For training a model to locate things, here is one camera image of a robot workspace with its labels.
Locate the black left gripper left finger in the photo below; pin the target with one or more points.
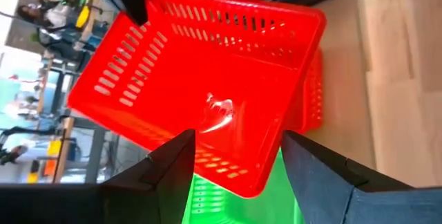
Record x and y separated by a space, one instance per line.
162 189

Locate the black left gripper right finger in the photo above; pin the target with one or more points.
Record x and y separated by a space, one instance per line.
321 182

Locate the green plastic slotted basket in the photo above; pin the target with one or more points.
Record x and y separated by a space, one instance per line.
248 210

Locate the red plastic slotted basket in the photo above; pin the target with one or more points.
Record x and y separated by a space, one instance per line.
312 92
207 72

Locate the person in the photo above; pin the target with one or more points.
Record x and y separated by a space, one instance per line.
34 13

